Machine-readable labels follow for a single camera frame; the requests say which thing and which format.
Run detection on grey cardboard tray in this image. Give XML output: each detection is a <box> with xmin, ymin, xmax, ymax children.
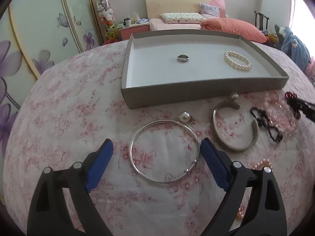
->
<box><xmin>121</xmin><ymin>29</ymin><xmax>289</xmax><ymax>109</ymax></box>

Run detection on floral white pillow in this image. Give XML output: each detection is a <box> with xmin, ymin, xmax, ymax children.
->
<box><xmin>161</xmin><ymin>12</ymin><xmax>206</xmax><ymax>24</ymax></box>

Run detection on pink floral bedsheet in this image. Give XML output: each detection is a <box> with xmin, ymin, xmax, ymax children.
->
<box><xmin>3</xmin><ymin>41</ymin><xmax>314</xmax><ymax>235</ymax></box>

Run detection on beige pink headboard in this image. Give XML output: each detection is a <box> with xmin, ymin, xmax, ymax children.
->
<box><xmin>145</xmin><ymin>0</ymin><xmax>226</xmax><ymax>19</ymax></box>

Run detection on dark wooden chair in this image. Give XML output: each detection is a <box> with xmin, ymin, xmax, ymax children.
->
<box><xmin>254</xmin><ymin>11</ymin><xmax>270</xmax><ymax>31</ymax></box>

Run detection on black bead bracelet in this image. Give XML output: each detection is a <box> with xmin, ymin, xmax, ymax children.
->
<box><xmin>250</xmin><ymin>106</ymin><xmax>284</xmax><ymax>143</ymax></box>

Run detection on floral sliding wardrobe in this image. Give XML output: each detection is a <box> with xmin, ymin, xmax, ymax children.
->
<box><xmin>0</xmin><ymin>0</ymin><xmax>104</xmax><ymax>158</ymax></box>

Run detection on pink bed mattress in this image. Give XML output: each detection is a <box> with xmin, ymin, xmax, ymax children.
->
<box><xmin>149</xmin><ymin>18</ymin><xmax>201</xmax><ymax>31</ymax></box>

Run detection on thin silver bangle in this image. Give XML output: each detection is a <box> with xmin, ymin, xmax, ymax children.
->
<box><xmin>128</xmin><ymin>119</ymin><xmax>200</xmax><ymax>184</ymax></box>

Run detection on orange pillow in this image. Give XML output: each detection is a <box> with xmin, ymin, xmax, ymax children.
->
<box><xmin>200</xmin><ymin>18</ymin><xmax>268</xmax><ymax>43</ymax></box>

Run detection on pink nightstand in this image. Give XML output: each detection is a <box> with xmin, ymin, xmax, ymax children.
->
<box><xmin>119</xmin><ymin>23</ymin><xmax>149</xmax><ymax>41</ymax></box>

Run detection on dark red bead bracelet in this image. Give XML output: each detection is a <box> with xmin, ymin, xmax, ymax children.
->
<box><xmin>284</xmin><ymin>91</ymin><xmax>302</xmax><ymax>119</ymax></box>

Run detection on blue plush clothing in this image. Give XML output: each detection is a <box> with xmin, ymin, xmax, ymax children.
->
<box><xmin>274</xmin><ymin>25</ymin><xmax>311</xmax><ymax>73</ymax></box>

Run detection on pink crystal bead bracelet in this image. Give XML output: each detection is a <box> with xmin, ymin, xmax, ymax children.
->
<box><xmin>264</xmin><ymin>91</ymin><xmax>298</xmax><ymax>134</ymax></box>

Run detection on small patterned cushion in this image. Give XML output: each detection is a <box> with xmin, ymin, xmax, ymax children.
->
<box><xmin>199</xmin><ymin>3</ymin><xmax>221</xmax><ymax>18</ymax></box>

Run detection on pink pearl bracelet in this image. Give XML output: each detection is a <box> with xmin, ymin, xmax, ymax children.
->
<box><xmin>236</xmin><ymin>159</ymin><xmax>274</xmax><ymax>221</ymax></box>

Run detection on pearl earring left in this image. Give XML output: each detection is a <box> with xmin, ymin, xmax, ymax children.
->
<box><xmin>178</xmin><ymin>111</ymin><xmax>195</xmax><ymax>124</ymax></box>

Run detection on wide silver cuff bracelet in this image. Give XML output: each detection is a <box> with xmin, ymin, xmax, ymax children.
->
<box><xmin>212</xmin><ymin>101</ymin><xmax>259</xmax><ymax>153</ymax></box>

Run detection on white pearl bracelet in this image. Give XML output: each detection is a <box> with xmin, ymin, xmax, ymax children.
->
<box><xmin>224</xmin><ymin>50</ymin><xmax>253</xmax><ymax>72</ymax></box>

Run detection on white mug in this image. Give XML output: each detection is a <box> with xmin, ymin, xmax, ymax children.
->
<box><xmin>124</xmin><ymin>18</ymin><xmax>132</xmax><ymax>27</ymax></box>

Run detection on plush toy display tube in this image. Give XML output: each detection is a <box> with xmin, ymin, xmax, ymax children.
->
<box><xmin>94</xmin><ymin>0</ymin><xmax>115</xmax><ymax>43</ymax></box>

